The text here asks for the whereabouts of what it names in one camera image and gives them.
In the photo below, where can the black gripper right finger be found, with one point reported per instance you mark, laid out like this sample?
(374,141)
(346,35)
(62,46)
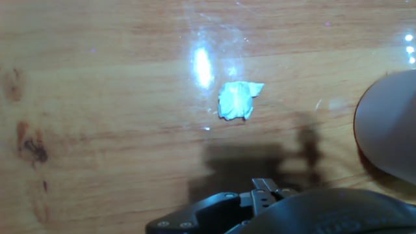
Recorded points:
(279,192)

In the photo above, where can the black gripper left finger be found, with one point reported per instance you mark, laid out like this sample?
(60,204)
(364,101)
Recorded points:
(214,211)

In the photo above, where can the white paper garbage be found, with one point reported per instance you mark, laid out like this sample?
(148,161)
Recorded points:
(235,100)

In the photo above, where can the white round trash can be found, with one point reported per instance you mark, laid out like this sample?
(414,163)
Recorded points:
(390,123)

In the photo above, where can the glossy wooden board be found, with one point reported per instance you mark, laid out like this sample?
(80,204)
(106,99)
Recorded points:
(97,130)

